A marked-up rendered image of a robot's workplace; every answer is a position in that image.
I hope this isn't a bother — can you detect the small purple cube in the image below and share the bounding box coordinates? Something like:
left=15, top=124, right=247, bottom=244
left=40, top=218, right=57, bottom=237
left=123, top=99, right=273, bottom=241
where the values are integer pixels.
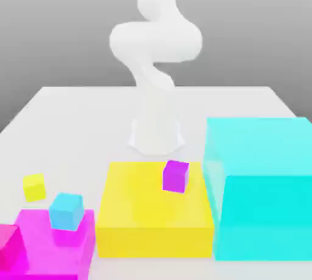
left=162, top=159, right=190, bottom=194

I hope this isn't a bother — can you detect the small blue cube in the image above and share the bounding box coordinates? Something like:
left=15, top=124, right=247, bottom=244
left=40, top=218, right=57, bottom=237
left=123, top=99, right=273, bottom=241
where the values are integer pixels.
left=48, top=192, right=85, bottom=232

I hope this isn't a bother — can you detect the small yellow cube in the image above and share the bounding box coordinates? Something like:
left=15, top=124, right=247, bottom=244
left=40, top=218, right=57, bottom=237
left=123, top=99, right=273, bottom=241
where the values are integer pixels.
left=23, top=172, right=47, bottom=203

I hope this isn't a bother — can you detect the small pink cube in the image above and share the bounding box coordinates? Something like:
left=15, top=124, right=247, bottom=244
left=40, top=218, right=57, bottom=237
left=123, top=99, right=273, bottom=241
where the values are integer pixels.
left=0, top=223, right=30, bottom=272

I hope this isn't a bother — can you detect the large yellow box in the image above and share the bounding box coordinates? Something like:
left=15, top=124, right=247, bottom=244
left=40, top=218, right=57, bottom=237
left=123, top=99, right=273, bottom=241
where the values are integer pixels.
left=95, top=161, right=215, bottom=259

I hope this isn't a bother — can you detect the large cyan box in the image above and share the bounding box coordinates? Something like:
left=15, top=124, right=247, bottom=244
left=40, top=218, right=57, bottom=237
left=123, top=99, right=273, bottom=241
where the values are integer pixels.
left=203, top=117, right=312, bottom=262

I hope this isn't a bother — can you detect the large magenta box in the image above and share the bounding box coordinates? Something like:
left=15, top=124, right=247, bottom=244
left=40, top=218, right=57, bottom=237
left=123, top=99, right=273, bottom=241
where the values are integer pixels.
left=0, top=208, right=96, bottom=280

